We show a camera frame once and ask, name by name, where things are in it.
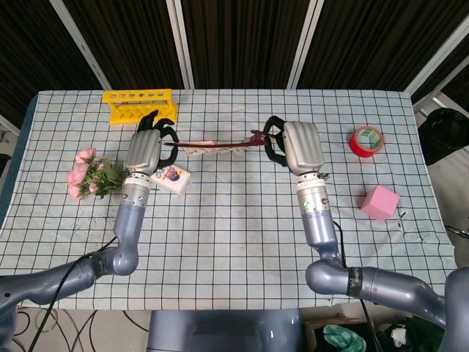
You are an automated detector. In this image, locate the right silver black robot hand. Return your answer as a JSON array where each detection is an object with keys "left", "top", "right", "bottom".
[{"left": 263, "top": 116, "right": 325, "bottom": 175}]

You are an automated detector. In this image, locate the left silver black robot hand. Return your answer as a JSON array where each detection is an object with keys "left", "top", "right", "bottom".
[{"left": 125, "top": 111, "right": 180, "bottom": 175}]

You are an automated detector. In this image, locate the dark red paper folding fan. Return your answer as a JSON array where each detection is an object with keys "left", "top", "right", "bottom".
[{"left": 163, "top": 128, "right": 274, "bottom": 158}]

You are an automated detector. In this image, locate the yellow plastic test tube rack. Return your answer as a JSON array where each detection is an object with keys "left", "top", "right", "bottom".
[{"left": 101, "top": 89, "right": 177, "bottom": 126}]

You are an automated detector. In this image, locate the white tissue pack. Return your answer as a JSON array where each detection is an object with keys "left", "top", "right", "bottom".
[{"left": 149, "top": 164, "right": 193, "bottom": 197}]

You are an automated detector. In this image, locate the pink artificial flower bouquet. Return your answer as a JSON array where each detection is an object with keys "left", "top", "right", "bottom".
[{"left": 67, "top": 147, "right": 125, "bottom": 201}]

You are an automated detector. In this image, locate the red tape roll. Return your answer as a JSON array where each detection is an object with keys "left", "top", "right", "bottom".
[{"left": 347, "top": 125, "right": 386, "bottom": 158}]

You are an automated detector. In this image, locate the pink foam cube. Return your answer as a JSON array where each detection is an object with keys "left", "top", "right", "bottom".
[{"left": 361, "top": 185, "right": 400, "bottom": 221}]

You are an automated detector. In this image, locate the white black checkered tablecloth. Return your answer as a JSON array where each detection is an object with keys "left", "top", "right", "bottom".
[{"left": 0, "top": 89, "right": 457, "bottom": 312}]

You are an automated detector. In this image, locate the black trash bag bin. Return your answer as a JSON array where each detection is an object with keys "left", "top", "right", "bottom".
[{"left": 417, "top": 108, "right": 469, "bottom": 166}]

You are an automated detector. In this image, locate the brown cardboard box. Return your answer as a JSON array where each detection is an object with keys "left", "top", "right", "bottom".
[{"left": 303, "top": 317, "right": 380, "bottom": 352}]

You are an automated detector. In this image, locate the green plastic bag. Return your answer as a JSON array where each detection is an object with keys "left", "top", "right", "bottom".
[{"left": 322, "top": 324, "right": 367, "bottom": 352}]

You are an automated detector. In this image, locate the grey robot torso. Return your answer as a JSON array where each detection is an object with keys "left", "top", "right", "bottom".
[{"left": 148, "top": 309, "right": 303, "bottom": 352}]

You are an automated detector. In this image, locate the white metal frame post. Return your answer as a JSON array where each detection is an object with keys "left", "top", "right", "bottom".
[
  {"left": 166, "top": 0, "right": 195, "bottom": 90},
  {"left": 402, "top": 0, "right": 469, "bottom": 97},
  {"left": 56, "top": 0, "right": 111, "bottom": 90},
  {"left": 287, "top": 0, "right": 325, "bottom": 90}
]

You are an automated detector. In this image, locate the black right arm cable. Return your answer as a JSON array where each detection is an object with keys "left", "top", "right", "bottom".
[{"left": 331, "top": 219, "right": 372, "bottom": 326}]

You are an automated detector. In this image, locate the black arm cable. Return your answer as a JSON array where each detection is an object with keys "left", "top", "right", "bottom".
[
  {"left": 29, "top": 234, "right": 118, "bottom": 352},
  {"left": 331, "top": 219, "right": 372, "bottom": 326}
]

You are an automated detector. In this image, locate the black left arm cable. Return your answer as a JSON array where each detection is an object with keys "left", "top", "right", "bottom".
[{"left": 29, "top": 234, "right": 118, "bottom": 352}]

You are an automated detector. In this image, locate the black floor cable bundle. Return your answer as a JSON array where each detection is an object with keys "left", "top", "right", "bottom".
[{"left": 14, "top": 309, "right": 149, "bottom": 352}]

